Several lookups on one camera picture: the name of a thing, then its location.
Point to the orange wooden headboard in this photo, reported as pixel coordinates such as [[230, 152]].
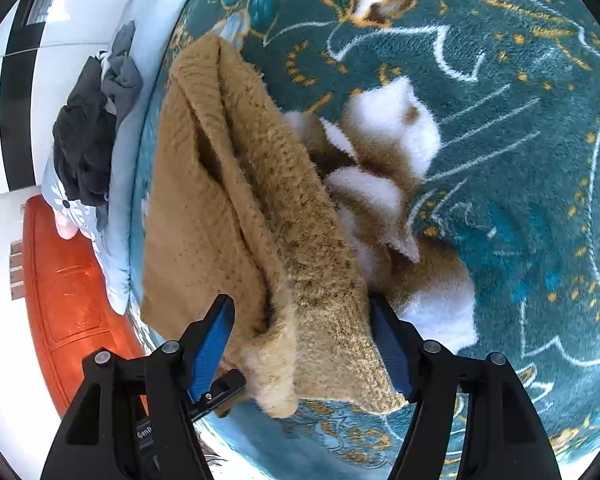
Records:
[[75, 300]]

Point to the teal floral blanket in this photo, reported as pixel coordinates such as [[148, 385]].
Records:
[[505, 160]]

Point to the light blue daisy quilt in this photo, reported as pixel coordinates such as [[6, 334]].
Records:
[[125, 170]]

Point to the white wardrobe with black stripe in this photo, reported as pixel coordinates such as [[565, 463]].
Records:
[[15, 90]]

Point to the row of wall switches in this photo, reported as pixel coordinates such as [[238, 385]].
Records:
[[16, 270]]

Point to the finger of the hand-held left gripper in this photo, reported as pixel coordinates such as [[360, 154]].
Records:
[[222, 390]]

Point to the pink floral pillow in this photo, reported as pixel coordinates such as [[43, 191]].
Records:
[[66, 227]]

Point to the charcoal garment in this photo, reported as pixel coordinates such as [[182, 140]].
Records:
[[82, 150]]

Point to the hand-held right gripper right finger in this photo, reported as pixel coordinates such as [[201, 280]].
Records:
[[392, 355]]

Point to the mustard yellow knit sweater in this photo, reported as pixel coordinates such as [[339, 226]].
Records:
[[220, 220]]

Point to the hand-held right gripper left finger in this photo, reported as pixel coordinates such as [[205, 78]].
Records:
[[210, 350]]

